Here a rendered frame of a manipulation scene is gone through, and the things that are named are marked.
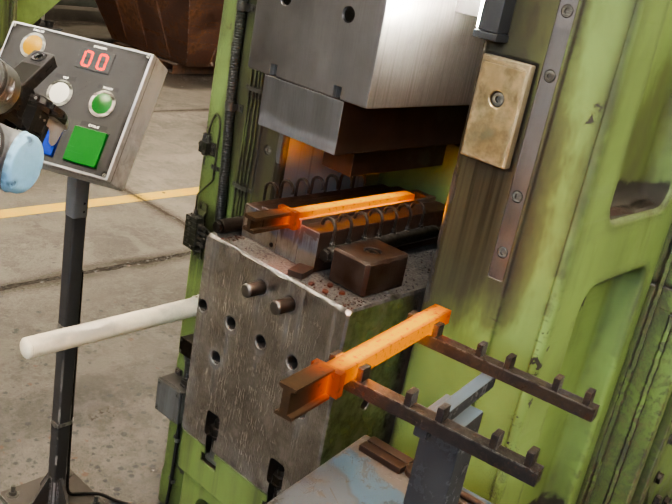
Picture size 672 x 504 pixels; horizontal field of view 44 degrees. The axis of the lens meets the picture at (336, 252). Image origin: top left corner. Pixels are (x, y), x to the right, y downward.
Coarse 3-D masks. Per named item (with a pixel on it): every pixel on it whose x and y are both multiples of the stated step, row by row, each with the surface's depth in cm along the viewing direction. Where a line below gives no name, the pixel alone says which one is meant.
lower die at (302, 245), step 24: (336, 192) 179; (360, 192) 179; (384, 192) 182; (312, 216) 155; (336, 216) 159; (360, 216) 163; (384, 216) 166; (408, 216) 169; (432, 216) 175; (264, 240) 160; (288, 240) 155; (312, 240) 151; (336, 240) 154; (432, 240) 179; (312, 264) 152
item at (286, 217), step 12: (396, 192) 178; (408, 192) 179; (324, 204) 161; (336, 204) 162; (348, 204) 164; (360, 204) 166; (372, 204) 169; (252, 216) 146; (264, 216) 147; (276, 216) 149; (288, 216) 152; (300, 216) 154; (252, 228) 147; (264, 228) 148; (276, 228) 150
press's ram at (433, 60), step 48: (288, 0) 147; (336, 0) 139; (384, 0) 132; (432, 0) 140; (480, 0) 142; (288, 48) 148; (336, 48) 141; (384, 48) 136; (432, 48) 145; (480, 48) 156; (336, 96) 144; (384, 96) 141; (432, 96) 151
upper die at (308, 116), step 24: (264, 96) 154; (288, 96) 150; (312, 96) 146; (264, 120) 155; (288, 120) 151; (312, 120) 147; (336, 120) 143; (360, 120) 146; (384, 120) 151; (408, 120) 157; (432, 120) 162; (456, 120) 169; (312, 144) 148; (336, 144) 144; (360, 144) 149; (384, 144) 154; (408, 144) 160; (432, 144) 165
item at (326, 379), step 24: (432, 312) 129; (384, 336) 118; (408, 336) 120; (336, 360) 109; (360, 360) 110; (384, 360) 116; (288, 384) 99; (312, 384) 102; (336, 384) 105; (288, 408) 99; (312, 408) 103
